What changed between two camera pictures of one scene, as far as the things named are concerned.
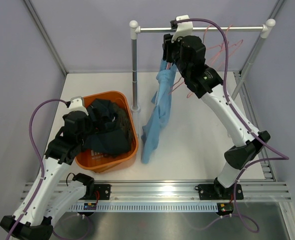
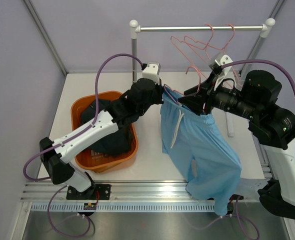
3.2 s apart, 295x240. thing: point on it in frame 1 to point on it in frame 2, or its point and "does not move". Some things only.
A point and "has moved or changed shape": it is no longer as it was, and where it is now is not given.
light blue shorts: x=162 y=97 to x=185 y=136
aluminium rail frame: x=267 y=190 does not move
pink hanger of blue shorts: x=168 y=65 to x=165 y=85
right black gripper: x=168 y=46 to x=196 y=101
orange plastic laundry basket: x=93 y=159 does not move
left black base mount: x=104 y=190 does not move
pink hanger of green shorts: x=230 y=44 to x=223 y=49
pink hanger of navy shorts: x=210 y=52 has moved or changed shape
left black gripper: x=89 y=120 to x=159 y=90
